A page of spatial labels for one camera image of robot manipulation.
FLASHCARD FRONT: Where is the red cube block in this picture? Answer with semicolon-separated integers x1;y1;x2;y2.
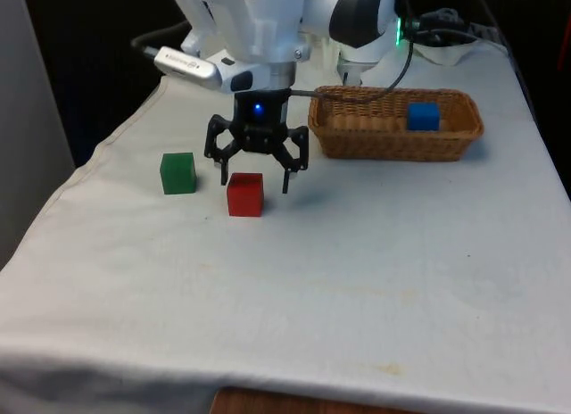
226;171;265;219

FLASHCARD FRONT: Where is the wicker basket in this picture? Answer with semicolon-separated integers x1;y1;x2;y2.
307;85;485;162

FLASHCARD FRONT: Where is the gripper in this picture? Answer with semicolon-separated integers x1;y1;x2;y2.
203;87;310;195

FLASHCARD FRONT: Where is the blue cube block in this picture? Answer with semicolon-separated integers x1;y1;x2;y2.
406;102;442;133

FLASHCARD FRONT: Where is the green cube block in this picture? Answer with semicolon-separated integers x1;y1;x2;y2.
159;152;198;195

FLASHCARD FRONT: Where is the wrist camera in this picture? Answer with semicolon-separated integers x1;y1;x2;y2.
153;46;269;95

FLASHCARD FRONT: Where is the black cable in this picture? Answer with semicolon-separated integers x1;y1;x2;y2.
130;20;192;54
410;23;481;45
289;0;416;104

